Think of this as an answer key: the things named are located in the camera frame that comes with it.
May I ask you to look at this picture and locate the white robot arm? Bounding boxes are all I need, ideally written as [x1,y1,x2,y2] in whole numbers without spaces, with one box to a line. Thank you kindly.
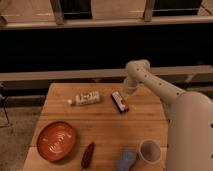
[124,60,213,171]

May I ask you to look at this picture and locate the black whiteboard eraser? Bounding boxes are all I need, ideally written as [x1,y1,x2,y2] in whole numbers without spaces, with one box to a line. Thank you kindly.
[111,91,129,113]

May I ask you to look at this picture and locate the dark red utensil handle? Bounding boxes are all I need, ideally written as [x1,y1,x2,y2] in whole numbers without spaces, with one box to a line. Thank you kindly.
[81,142,95,169]

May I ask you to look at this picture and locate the metal railing beam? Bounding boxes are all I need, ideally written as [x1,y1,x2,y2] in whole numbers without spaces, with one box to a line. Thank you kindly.
[0,65,213,82]

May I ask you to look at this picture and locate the orange plate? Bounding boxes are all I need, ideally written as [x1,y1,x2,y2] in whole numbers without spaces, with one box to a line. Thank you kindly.
[36,121,77,162]

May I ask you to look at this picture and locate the white tube with label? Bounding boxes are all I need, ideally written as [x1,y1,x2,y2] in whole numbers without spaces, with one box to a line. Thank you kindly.
[67,91,100,106]

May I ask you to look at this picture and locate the blue sponge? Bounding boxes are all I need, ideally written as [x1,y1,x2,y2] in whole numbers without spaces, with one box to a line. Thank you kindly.
[116,149,137,171]

